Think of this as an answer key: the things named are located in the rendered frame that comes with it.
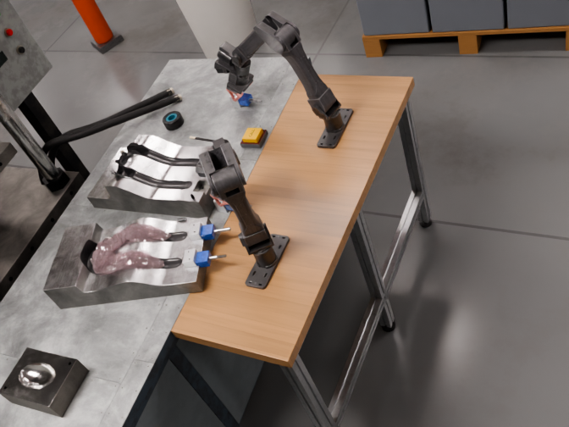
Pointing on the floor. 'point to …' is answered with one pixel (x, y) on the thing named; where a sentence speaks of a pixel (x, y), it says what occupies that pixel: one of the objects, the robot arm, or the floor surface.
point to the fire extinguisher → (97, 25)
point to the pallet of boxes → (457, 20)
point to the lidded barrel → (218, 22)
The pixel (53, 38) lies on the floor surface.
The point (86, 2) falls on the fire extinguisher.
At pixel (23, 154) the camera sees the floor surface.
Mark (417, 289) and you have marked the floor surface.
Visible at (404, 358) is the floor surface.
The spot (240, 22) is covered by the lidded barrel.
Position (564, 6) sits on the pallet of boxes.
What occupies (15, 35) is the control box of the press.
